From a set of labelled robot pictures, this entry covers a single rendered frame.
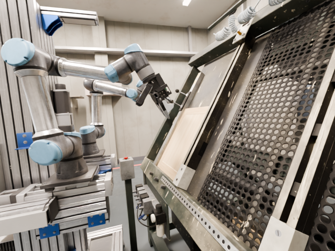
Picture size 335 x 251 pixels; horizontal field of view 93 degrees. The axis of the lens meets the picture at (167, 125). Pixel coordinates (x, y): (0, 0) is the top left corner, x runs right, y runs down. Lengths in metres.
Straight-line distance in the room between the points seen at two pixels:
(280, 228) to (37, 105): 0.95
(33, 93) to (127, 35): 4.45
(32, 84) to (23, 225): 0.59
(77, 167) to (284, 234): 0.89
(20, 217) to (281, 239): 0.94
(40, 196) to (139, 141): 3.88
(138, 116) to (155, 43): 2.18
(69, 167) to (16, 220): 0.27
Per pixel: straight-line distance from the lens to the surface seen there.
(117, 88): 1.34
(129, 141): 4.73
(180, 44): 5.45
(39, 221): 0.97
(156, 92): 0.74
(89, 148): 1.45
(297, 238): 0.59
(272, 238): 0.59
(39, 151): 0.86
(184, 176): 0.95
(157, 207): 1.05
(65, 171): 0.99
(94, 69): 0.92
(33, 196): 1.07
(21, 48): 0.91
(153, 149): 1.63
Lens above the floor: 1.34
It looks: 4 degrees down
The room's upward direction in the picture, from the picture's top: 4 degrees counter-clockwise
